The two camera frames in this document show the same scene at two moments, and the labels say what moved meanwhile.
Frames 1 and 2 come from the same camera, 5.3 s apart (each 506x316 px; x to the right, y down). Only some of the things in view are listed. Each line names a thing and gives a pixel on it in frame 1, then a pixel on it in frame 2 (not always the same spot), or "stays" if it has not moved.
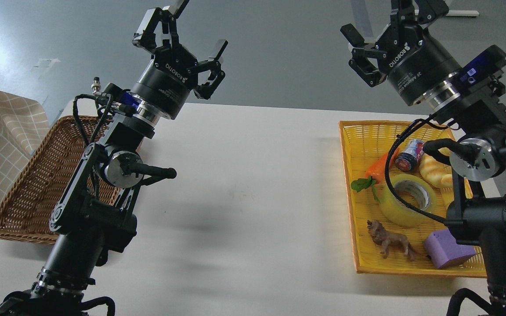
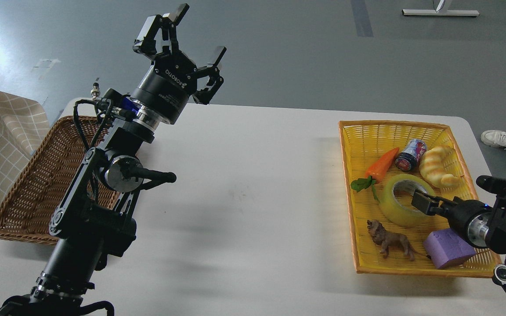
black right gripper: (413, 59) → (470, 217)
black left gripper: (165, 84) stays
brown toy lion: (389, 240) stays
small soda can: (409, 160) stays
